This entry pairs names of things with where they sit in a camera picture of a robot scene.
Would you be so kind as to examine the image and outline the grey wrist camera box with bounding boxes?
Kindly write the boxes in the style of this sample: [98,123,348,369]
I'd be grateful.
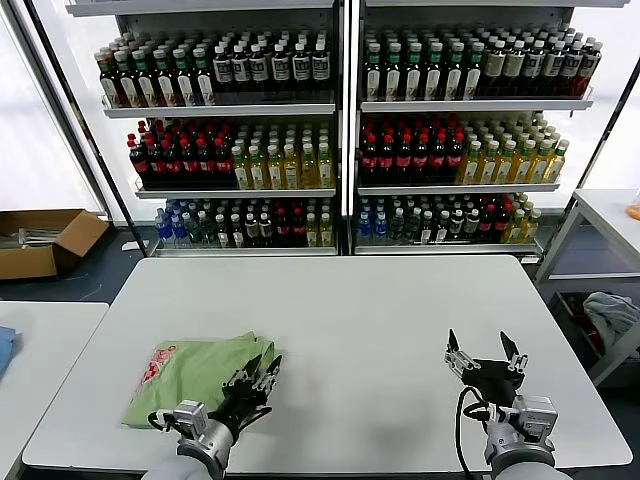
[172,399,210,437]
[519,396,560,442]

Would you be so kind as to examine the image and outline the blue folded cloth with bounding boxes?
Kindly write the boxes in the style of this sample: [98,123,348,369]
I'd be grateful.
[0,325,24,381]

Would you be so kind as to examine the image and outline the black storage bin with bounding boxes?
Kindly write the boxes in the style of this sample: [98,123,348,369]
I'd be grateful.
[549,291,640,374]

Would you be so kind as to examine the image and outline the green polo shirt red print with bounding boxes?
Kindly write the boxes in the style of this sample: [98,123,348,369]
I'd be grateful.
[121,329,281,430]

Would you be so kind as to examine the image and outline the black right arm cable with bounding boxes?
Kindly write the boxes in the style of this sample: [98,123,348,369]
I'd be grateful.
[452,385,499,476]

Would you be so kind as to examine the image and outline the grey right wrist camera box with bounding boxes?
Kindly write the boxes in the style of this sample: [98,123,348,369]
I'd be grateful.
[519,396,560,442]

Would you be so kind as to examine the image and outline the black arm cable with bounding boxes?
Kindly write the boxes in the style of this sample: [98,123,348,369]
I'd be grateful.
[145,408,177,432]
[452,385,499,476]

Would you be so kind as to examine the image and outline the black slanted pole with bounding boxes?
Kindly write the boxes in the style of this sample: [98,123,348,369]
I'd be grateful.
[22,0,150,257]
[534,49,640,274]

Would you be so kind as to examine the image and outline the clear plastic packing items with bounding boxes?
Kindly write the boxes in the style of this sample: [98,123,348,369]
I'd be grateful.
[0,227,69,250]

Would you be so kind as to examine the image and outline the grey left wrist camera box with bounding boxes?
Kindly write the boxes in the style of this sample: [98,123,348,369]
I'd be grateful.
[172,399,210,437]

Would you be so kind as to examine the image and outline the dark bottle white square label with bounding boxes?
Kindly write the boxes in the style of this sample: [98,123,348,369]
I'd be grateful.
[272,42,293,94]
[312,41,332,93]
[543,42,566,97]
[524,40,547,97]
[232,43,253,94]
[579,42,605,96]
[562,42,585,97]
[249,43,271,94]
[213,44,234,94]
[292,42,313,93]

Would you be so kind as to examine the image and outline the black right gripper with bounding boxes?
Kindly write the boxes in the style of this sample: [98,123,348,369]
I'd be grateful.
[443,328,530,407]

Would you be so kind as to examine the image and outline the brown tea bottle green label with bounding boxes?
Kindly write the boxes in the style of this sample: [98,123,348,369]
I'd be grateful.
[114,49,142,109]
[153,48,180,108]
[464,42,486,99]
[98,48,125,109]
[405,42,425,100]
[365,42,384,100]
[426,42,446,100]
[384,42,404,100]
[133,48,161,108]
[446,42,466,100]
[193,46,218,107]
[173,47,199,107]

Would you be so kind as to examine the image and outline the brown cardboard box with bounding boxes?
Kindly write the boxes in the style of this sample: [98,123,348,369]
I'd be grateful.
[0,208,111,280]

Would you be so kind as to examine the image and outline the grey frame side table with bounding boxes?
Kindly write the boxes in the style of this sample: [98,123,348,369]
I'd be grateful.
[532,188,640,387]

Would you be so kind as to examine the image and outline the grey blue cloth bundle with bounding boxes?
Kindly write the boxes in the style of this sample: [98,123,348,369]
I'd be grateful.
[582,292,640,362]

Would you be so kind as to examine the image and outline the grey metal shelf rack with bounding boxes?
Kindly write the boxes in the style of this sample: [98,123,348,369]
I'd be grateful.
[349,0,631,264]
[67,0,346,257]

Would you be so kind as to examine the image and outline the dark bottle beige label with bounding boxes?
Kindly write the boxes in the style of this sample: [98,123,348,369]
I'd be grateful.
[503,39,526,97]
[484,40,507,97]

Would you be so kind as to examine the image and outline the red cloth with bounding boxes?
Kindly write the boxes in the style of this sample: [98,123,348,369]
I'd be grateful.
[567,298,609,354]

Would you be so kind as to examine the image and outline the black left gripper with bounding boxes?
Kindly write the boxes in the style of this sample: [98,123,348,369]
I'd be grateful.
[209,354,283,427]

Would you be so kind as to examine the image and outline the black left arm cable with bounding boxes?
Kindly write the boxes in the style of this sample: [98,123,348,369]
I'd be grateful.
[145,408,177,432]

